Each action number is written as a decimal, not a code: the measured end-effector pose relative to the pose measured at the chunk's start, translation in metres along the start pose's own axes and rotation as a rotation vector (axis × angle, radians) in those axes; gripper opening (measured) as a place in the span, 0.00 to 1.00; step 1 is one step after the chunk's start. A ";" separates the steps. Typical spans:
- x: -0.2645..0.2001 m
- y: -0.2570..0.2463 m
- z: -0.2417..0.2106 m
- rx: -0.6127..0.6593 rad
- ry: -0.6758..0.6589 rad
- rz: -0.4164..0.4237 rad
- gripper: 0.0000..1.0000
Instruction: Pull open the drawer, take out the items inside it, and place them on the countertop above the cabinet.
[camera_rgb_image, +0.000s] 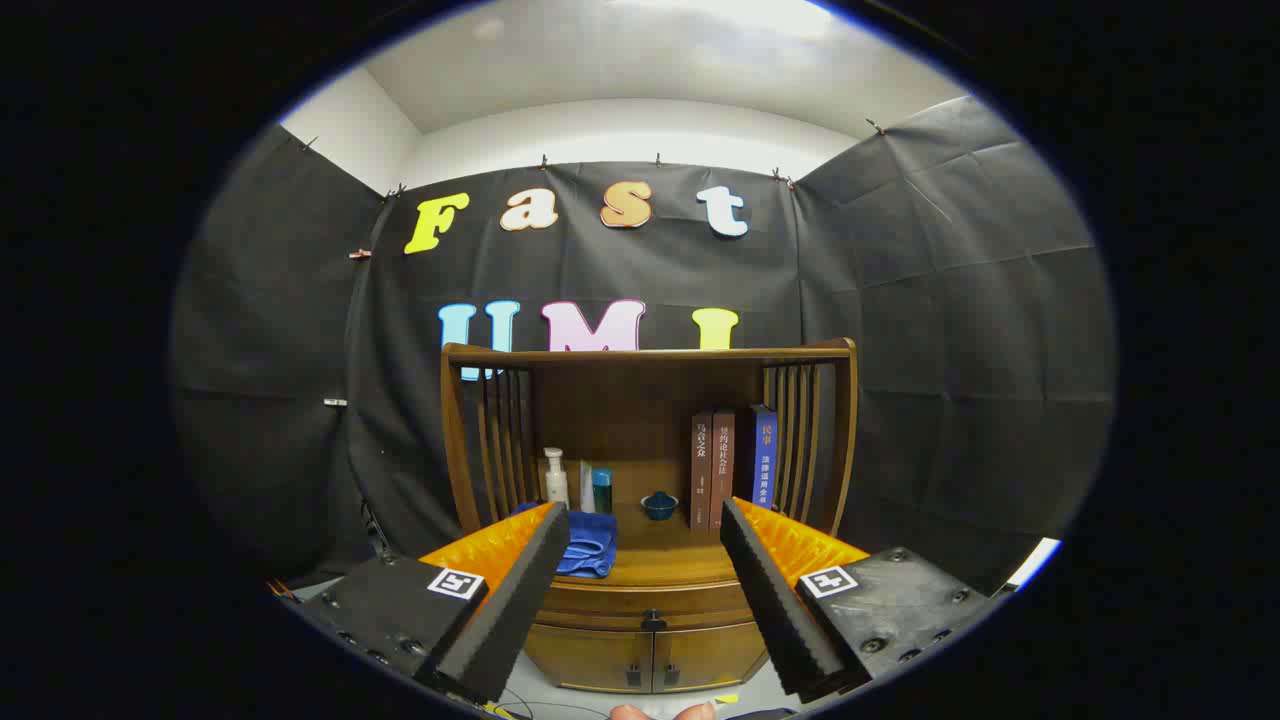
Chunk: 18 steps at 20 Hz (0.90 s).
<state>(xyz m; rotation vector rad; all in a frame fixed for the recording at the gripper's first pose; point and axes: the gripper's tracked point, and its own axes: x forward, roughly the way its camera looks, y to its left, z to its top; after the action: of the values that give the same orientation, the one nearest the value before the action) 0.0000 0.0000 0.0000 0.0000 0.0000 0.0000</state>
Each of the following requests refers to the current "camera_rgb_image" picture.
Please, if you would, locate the wooden cabinet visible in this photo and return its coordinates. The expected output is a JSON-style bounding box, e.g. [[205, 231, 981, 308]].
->
[[440, 338, 859, 694]]

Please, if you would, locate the blue book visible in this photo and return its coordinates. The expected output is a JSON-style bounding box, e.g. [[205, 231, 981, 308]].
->
[[735, 404, 779, 513]]

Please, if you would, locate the wooden drawer with black knob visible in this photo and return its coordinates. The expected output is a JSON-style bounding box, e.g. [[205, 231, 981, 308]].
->
[[535, 578, 766, 633]]

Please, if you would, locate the wooden cabinet countertop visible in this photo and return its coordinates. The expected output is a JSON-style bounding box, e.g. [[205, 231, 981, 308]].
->
[[530, 505, 791, 588]]

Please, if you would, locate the white power strip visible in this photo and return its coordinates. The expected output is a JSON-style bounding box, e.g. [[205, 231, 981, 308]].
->
[[1005, 537, 1061, 591]]

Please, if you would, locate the wooden cabinet door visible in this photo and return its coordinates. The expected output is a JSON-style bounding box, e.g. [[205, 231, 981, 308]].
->
[[523, 625, 654, 693], [654, 622, 769, 693]]

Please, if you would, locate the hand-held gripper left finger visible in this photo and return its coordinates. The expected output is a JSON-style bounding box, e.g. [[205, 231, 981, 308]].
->
[[300, 500, 571, 704]]

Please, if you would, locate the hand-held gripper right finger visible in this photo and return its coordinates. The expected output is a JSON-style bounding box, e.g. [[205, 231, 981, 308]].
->
[[720, 497, 1001, 704]]

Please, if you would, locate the folded blue towel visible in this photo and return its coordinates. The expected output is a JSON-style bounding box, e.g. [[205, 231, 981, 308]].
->
[[512, 500, 618, 579]]

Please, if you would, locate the brown book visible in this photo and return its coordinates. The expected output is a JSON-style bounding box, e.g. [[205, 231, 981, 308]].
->
[[710, 407, 737, 531], [690, 410, 715, 531]]

